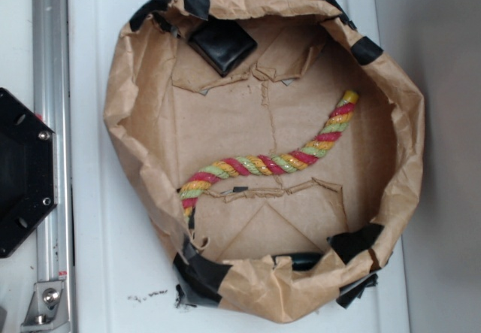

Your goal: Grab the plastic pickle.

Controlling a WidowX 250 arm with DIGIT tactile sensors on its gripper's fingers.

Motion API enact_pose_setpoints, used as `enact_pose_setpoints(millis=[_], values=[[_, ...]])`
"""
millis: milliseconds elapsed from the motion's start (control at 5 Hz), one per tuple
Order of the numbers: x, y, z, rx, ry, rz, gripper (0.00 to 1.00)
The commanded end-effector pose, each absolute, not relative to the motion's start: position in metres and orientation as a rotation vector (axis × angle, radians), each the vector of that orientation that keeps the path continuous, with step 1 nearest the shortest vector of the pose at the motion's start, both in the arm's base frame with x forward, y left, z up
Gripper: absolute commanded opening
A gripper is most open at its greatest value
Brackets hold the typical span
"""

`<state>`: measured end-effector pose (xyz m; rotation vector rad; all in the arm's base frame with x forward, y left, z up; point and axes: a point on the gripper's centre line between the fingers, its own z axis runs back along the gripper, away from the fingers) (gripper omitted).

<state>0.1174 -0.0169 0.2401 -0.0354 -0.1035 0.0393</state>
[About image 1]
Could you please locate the brown paper bag bin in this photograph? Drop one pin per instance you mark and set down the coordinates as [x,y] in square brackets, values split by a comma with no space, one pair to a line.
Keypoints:
[313,143]

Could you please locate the dark green plastic pickle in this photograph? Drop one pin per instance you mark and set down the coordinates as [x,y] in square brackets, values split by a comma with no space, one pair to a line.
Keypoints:
[301,261]

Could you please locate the white plastic tray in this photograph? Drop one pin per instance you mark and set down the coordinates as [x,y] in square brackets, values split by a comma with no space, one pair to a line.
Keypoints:
[124,279]

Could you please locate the black square block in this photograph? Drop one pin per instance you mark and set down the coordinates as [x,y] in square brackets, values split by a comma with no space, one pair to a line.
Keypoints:
[224,44]

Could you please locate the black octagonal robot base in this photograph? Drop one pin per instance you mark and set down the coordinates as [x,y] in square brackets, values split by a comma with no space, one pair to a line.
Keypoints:
[28,188]

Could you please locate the aluminium extrusion rail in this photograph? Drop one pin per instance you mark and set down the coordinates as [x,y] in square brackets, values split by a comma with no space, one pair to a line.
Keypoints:
[55,239]

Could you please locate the metal corner bracket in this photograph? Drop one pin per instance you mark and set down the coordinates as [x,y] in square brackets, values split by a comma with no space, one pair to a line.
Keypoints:
[48,309]

